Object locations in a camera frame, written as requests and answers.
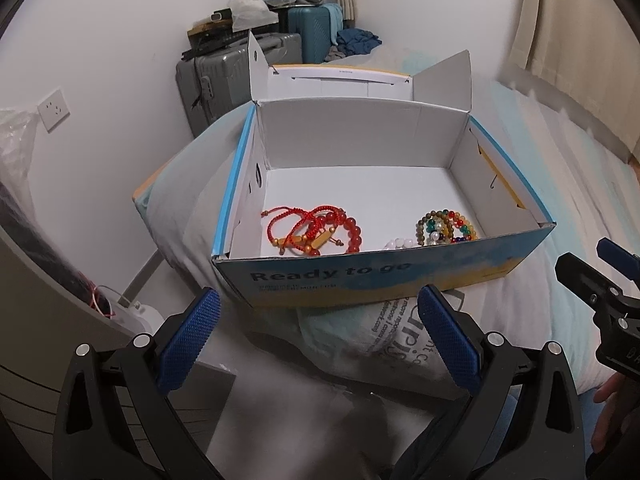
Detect white wall socket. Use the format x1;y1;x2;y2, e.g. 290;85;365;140
37;87;71;133

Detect crumpled plastic sheet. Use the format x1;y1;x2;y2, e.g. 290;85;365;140
0;107;47;223

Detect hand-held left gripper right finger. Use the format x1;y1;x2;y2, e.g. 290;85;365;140
417;284;586;480

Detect grey bedside cabinet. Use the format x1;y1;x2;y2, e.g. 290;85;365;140
0;220;237;480

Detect brown bead bracelet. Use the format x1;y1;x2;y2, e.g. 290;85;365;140
414;210;456;247

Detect blue white cardboard box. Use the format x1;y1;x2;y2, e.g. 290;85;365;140
211;30;557;309

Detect large red cord bracelet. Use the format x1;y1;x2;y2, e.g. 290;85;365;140
260;205;323;255

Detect multicolour bead bracelet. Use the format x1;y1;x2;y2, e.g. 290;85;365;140
440;210;480;244

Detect printed grey pillow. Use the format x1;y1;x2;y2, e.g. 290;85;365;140
295;285;483;402

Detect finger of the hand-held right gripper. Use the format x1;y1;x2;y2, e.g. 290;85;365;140
556;252;626;311
597;238;640;286

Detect dark blue clothes pile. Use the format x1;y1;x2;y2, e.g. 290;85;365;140
327;27;384;62

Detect white appliance with red cord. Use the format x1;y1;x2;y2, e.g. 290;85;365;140
92;285;167;343

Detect black items on suitcase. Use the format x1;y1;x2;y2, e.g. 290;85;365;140
182;0;326;62

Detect grey suitcase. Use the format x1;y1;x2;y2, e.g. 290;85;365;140
175;32;304;139

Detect red bead bracelet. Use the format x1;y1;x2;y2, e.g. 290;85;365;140
306;210;365;257

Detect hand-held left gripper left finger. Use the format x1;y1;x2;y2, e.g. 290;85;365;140
52;286;222;480

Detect teal suitcase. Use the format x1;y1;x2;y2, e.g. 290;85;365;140
287;2;344;66

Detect person's right hand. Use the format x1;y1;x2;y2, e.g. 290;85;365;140
592;375;640;461

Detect large beige curtain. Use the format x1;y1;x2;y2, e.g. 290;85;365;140
515;0;640;162

